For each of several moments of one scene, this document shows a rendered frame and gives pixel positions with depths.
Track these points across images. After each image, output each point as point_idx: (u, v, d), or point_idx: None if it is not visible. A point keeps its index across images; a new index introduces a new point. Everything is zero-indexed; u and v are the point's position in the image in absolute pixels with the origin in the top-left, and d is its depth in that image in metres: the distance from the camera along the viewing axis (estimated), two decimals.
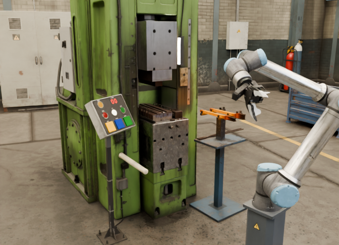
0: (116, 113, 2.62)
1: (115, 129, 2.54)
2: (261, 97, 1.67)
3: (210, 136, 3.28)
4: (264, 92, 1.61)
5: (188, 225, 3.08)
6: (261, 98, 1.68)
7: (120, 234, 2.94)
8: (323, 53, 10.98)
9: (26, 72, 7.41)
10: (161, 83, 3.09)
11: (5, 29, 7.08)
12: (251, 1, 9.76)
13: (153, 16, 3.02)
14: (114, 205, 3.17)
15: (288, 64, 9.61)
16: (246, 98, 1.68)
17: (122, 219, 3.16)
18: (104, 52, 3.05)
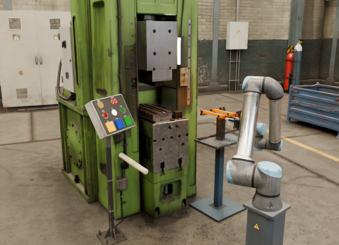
0: (116, 113, 2.62)
1: (115, 129, 2.54)
2: None
3: (210, 136, 3.28)
4: (229, 123, 2.89)
5: (188, 225, 3.08)
6: None
7: (120, 234, 2.94)
8: (323, 53, 10.98)
9: (26, 72, 7.41)
10: (161, 83, 3.09)
11: (5, 29, 7.08)
12: (251, 1, 9.76)
13: (153, 16, 3.02)
14: (114, 205, 3.17)
15: (288, 64, 9.61)
16: (240, 118, 2.86)
17: (122, 219, 3.16)
18: (104, 52, 3.05)
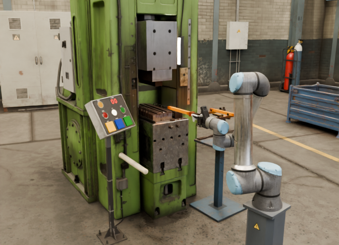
0: (116, 113, 2.62)
1: (115, 129, 2.54)
2: None
3: (210, 136, 3.28)
4: (193, 119, 2.65)
5: (188, 225, 3.08)
6: None
7: (120, 234, 2.94)
8: (323, 53, 10.98)
9: (26, 72, 7.41)
10: (161, 83, 3.09)
11: (5, 29, 7.08)
12: (251, 1, 9.76)
13: (153, 16, 3.02)
14: (114, 205, 3.17)
15: (288, 64, 9.61)
16: None
17: (122, 219, 3.16)
18: (104, 52, 3.05)
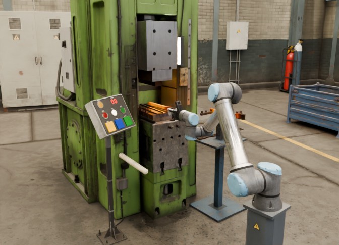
0: (116, 113, 2.62)
1: (115, 129, 2.54)
2: None
3: (210, 136, 3.28)
4: (169, 112, 2.93)
5: (188, 225, 3.08)
6: None
7: (120, 234, 2.94)
8: (323, 53, 10.98)
9: (26, 72, 7.41)
10: (161, 83, 3.09)
11: (5, 29, 7.08)
12: (251, 1, 9.76)
13: (153, 16, 3.02)
14: (114, 205, 3.17)
15: (288, 64, 9.61)
16: None
17: (122, 219, 3.16)
18: (104, 52, 3.05)
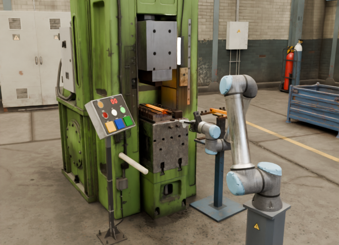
0: (116, 113, 2.62)
1: (115, 129, 2.54)
2: None
3: None
4: (184, 125, 2.71)
5: (188, 225, 3.08)
6: None
7: (120, 234, 2.94)
8: (323, 53, 10.98)
9: (26, 72, 7.41)
10: (161, 83, 3.09)
11: (5, 29, 7.08)
12: (251, 1, 9.76)
13: (153, 16, 3.02)
14: (114, 205, 3.17)
15: (288, 64, 9.61)
16: None
17: (122, 219, 3.16)
18: (104, 52, 3.05)
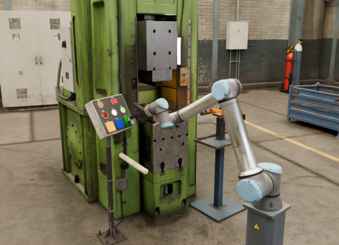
0: (116, 113, 2.62)
1: (115, 129, 2.54)
2: None
3: (210, 136, 3.28)
4: (132, 121, 2.63)
5: (188, 225, 3.08)
6: None
7: (120, 234, 2.94)
8: (323, 53, 10.98)
9: (26, 72, 7.41)
10: (161, 83, 3.09)
11: (5, 29, 7.08)
12: (251, 1, 9.76)
13: (153, 16, 3.02)
14: (114, 205, 3.17)
15: (288, 64, 9.61)
16: None
17: (122, 219, 3.16)
18: (104, 52, 3.05)
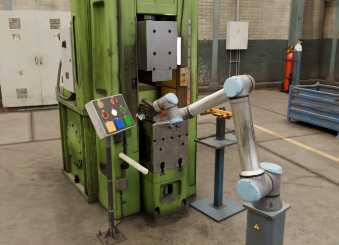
0: (116, 113, 2.62)
1: (115, 129, 2.54)
2: None
3: (210, 136, 3.28)
4: (140, 116, 2.58)
5: (188, 225, 3.08)
6: None
7: (120, 234, 2.94)
8: (323, 53, 10.98)
9: (26, 72, 7.41)
10: (161, 83, 3.09)
11: (5, 29, 7.08)
12: (251, 1, 9.76)
13: (153, 16, 3.02)
14: (114, 205, 3.17)
15: (288, 64, 9.61)
16: None
17: (122, 219, 3.16)
18: (104, 52, 3.05)
